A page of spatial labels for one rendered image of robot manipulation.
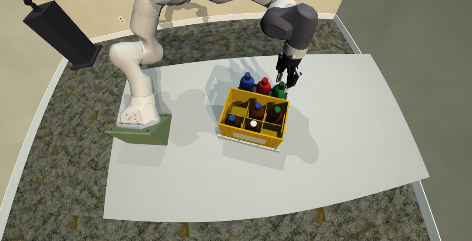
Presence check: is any red bottle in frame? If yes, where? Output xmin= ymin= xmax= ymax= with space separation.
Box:
xmin=256 ymin=77 xmax=271 ymax=96

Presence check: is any brown bottle with green cap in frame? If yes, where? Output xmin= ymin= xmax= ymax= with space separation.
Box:
xmin=265 ymin=106 xmax=282 ymax=125

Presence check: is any green bottle with pale green label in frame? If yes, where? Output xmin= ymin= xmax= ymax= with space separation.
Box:
xmin=271 ymin=81 xmax=286 ymax=99

